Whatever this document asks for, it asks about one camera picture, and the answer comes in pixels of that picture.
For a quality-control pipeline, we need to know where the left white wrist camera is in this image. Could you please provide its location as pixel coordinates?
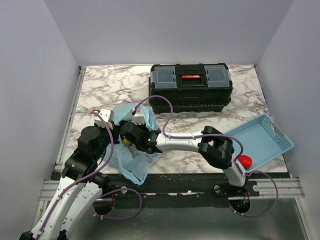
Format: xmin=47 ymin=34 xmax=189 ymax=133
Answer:
xmin=90 ymin=108 xmax=114 ymax=129

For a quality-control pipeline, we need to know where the yellow fake lemon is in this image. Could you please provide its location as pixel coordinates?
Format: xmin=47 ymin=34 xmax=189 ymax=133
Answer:
xmin=123 ymin=138 xmax=132 ymax=146

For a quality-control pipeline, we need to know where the red fake strawberry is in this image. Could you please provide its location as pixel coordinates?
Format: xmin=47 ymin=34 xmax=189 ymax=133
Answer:
xmin=238 ymin=155 xmax=253 ymax=170

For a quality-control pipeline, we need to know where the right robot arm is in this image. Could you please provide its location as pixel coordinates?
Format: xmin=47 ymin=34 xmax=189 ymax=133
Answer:
xmin=119 ymin=120 xmax=248 ymax=196

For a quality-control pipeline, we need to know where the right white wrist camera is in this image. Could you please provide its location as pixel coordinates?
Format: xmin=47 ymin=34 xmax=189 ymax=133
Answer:
xmin=131 ymin=108 xmax=146 ymax=125

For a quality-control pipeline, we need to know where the light blue plastic basket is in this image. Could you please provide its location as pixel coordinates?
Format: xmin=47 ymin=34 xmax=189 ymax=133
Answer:
xmin=225 ymin=113 xmax=294 ymax=174

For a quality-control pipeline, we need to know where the black plastic toolbox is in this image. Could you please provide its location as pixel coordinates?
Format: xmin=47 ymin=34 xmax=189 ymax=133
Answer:
xmin=148 ymin=63 xmax=233 ymax=113

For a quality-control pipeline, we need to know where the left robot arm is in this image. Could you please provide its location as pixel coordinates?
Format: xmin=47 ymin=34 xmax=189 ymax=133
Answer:
xmin=20 ymin=119 xmax=119 ymax=240

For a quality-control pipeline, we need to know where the light blue plastic bag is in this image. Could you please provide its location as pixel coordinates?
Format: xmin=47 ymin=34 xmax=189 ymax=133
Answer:
xmin=108 ymin=103 xmax=161 ymax=186

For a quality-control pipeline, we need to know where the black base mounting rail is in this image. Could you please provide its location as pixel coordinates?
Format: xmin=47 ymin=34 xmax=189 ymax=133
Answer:
xmin=93 ymin=173 xmax=260 ymax=213

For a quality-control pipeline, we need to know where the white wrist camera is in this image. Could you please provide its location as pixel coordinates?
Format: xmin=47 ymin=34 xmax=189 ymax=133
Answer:
xmin=90 ymin=108 xmax=114 ymax=129
xmin=131 ymin=108 xmax=146 ymax=125

